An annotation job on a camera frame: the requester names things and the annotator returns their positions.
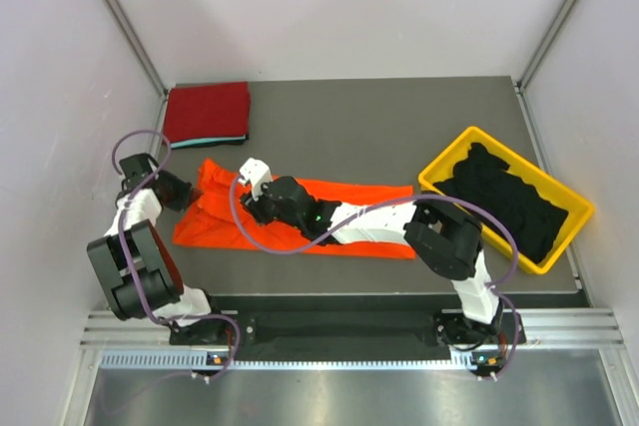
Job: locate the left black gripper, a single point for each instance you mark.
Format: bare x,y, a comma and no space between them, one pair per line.
187,196

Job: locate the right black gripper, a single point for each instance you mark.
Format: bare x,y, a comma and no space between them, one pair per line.
256,208

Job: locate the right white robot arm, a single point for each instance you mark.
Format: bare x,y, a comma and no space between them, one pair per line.
446,238

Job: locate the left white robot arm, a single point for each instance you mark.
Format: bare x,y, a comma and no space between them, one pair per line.
138,276

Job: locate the folded teal t shirt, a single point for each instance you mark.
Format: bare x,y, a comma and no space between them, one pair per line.
209,142

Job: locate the folded red t shirt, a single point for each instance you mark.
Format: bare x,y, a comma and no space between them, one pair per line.
208,111

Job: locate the black t shirt in bin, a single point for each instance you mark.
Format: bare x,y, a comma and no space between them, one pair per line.
483,179

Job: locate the yellow plastic bin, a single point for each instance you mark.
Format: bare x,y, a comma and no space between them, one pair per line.
579,209

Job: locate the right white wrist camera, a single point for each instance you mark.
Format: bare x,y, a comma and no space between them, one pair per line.
256,174

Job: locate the left aluminium frame post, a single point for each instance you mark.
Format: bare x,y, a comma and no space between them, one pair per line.
127,29

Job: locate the aluminium frame post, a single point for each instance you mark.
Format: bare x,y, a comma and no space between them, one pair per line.
127,29
549,37

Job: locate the grey slotted cable duct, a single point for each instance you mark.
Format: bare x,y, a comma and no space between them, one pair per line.
204,360

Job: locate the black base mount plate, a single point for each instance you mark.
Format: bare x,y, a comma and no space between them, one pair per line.
338,327

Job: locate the right aluminium frame post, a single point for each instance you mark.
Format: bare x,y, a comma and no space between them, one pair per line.
549,37

